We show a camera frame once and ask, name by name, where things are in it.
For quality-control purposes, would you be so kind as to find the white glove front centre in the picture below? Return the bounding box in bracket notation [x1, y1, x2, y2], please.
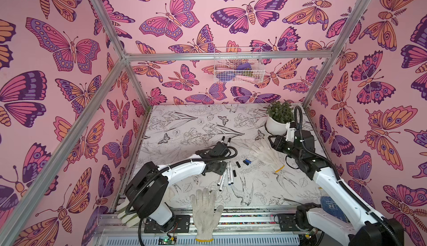
[190, 188, 224, 243]

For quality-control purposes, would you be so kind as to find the white potted green plant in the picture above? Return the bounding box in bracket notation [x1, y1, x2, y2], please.
[265, 102, 294, 136]

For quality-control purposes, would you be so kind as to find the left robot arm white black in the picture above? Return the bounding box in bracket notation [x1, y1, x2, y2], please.
[124, 141, 238, 226]

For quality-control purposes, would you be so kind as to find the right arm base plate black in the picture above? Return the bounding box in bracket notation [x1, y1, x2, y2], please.
[275, 214, 302, 232]

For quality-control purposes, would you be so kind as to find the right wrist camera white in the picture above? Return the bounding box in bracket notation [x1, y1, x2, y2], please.
[286, 122, 297, 143]

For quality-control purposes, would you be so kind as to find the white glove front left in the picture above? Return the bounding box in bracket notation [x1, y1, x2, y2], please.
[115, 195, 145, 228]

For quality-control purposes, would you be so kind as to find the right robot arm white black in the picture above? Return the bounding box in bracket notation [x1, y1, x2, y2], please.
[268, 129, 404, 246]

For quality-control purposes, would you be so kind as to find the blue dotted glove right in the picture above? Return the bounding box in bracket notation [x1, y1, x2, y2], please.
[320, 196, 348, 223]

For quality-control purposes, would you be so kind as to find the white wire basket on wall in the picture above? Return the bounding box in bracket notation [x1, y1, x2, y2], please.
[212, 47, 265, 84]

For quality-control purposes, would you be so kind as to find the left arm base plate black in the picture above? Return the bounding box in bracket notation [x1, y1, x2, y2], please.
[144, 215, 191, 234]

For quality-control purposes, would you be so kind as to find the green circuit board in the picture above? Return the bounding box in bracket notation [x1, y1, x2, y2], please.
[158, 237, 176, 246]

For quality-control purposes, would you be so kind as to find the white glove on table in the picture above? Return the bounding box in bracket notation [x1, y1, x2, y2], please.
[251, 140, 286, 173]

